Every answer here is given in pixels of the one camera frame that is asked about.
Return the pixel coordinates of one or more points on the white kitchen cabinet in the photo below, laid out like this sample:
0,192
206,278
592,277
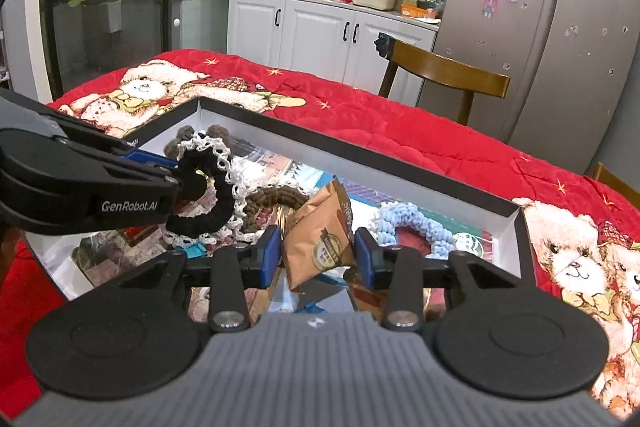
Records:
310,32

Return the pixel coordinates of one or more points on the printed paper liner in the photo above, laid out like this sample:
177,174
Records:
270,164

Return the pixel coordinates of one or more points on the wooden chair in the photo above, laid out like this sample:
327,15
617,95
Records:
445,69
620,182

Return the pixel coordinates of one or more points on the black scrunchie white lace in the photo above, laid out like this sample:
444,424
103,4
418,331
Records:
225,203

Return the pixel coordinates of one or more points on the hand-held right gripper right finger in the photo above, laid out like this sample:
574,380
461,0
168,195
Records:
364,258

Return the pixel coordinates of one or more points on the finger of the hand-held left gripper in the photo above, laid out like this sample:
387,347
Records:
192,184
150,158

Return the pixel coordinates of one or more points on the black cloth on chair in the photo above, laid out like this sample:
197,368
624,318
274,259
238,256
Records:
383,45

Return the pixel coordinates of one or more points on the brown crochet scrunchie white lace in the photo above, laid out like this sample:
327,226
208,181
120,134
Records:
277,202

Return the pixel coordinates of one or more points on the doll fridge sticker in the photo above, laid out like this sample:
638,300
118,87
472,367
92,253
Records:
491,6

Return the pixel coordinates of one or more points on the brown snack packet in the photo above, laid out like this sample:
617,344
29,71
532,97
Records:
320,232

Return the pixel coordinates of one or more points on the black shallow box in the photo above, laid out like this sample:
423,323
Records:
360,162

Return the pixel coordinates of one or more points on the white low cabinet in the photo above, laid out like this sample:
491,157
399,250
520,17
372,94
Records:
200,19

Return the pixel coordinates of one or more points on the blue crochet scrunchie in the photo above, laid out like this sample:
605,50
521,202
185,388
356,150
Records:
395,217

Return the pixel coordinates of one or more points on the red bear-print blanket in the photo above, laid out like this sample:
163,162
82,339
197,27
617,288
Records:
400,122

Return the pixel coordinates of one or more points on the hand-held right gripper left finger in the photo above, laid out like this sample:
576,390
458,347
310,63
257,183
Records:
272,253

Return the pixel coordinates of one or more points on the glass door with stickers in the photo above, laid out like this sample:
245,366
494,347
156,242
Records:
125,7

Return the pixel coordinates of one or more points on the silver refrigerator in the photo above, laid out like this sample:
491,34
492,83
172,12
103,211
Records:
550,57

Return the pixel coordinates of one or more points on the orange box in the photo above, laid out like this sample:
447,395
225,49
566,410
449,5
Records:
420,11

